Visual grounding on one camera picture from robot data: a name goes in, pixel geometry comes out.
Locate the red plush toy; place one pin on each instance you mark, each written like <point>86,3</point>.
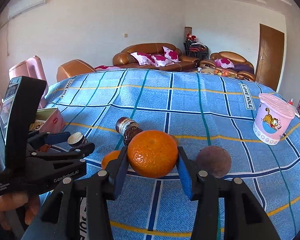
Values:
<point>190,37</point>

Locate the blue plaid blanket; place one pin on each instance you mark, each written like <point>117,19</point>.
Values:
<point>190,105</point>

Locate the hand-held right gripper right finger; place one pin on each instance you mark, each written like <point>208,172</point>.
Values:
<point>185,177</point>

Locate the small orange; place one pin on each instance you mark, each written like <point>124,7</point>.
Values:
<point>110,160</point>

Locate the pink electric kettle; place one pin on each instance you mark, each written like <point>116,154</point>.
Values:
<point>32,67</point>

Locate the brown round fruit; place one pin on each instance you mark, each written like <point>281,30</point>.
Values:
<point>213,161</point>

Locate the large orange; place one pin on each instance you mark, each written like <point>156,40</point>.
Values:
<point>152,153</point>

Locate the tall patterned vase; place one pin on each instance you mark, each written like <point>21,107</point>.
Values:
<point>188,31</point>

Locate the pink bucket with cat print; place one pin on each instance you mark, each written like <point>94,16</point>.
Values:
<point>270,122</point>

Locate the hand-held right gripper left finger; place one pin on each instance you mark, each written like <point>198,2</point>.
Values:
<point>121,172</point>

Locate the white pillow with magenta flowers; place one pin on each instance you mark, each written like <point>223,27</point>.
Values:
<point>224,63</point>
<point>162,60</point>
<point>142,58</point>
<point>171,53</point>

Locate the small red bottle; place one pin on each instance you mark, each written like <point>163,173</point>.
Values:
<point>291,101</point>

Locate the brown leather loveseat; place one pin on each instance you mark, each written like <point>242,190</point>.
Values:
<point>230,55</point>

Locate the pile of fruit on table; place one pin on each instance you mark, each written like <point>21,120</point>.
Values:
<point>222,73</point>

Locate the white air conditioner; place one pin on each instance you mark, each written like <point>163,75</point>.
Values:
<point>27,5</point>

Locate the purple throw blanket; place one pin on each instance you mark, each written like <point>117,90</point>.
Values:
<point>243,68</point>

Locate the person's left hand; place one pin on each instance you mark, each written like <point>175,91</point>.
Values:
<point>32,207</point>

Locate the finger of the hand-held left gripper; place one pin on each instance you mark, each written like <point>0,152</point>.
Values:
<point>82,148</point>
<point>60,137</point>

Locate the dark brown shiny object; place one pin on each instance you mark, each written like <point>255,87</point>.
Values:
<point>128,130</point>

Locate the stack of dark chairs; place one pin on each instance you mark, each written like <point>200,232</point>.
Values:
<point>196,50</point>

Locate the pink floral bedding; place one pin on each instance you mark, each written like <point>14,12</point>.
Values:
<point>107,67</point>

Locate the brown leather sofa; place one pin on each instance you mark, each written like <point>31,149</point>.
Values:
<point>145,47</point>

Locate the coffee table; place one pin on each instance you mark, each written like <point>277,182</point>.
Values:
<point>207,69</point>

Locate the pink tin box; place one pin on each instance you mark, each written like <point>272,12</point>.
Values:
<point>53,121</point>

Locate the brown wooden door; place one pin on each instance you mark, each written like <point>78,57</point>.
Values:
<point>267,60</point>

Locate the brown leather armchair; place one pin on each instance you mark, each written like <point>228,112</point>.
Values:
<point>75,68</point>

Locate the small jar with tan end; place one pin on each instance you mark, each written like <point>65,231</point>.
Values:
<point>76,138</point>

